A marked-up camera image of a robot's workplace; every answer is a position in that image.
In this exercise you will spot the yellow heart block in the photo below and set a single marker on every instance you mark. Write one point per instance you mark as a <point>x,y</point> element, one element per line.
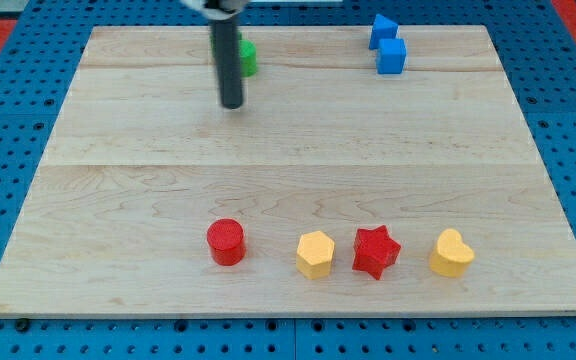
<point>450,256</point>

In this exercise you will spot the red star block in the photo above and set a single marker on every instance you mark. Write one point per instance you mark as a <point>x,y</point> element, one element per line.
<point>375,250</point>

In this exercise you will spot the blue cube block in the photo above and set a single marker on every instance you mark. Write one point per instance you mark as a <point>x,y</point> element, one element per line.
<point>391,56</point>

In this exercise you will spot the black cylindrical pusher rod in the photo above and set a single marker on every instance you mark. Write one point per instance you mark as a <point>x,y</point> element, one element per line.
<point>230,79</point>

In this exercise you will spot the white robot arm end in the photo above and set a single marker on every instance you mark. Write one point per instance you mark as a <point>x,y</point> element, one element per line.
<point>217,10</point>

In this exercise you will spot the yellow hexagon block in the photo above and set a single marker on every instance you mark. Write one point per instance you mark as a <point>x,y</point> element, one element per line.
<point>314,255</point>

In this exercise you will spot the red cylinder block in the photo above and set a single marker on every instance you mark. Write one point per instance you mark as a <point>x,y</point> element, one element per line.
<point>225,238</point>

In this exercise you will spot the green cylinder block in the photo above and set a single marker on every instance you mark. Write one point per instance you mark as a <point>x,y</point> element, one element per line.
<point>248,57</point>

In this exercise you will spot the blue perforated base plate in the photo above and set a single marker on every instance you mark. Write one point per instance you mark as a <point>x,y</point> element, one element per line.
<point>536,42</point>

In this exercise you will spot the blue triangular block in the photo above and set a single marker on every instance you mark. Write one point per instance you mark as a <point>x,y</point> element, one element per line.
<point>382,28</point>

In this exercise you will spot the light wooden board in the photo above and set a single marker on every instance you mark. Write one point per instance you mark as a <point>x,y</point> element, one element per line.
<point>142,160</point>

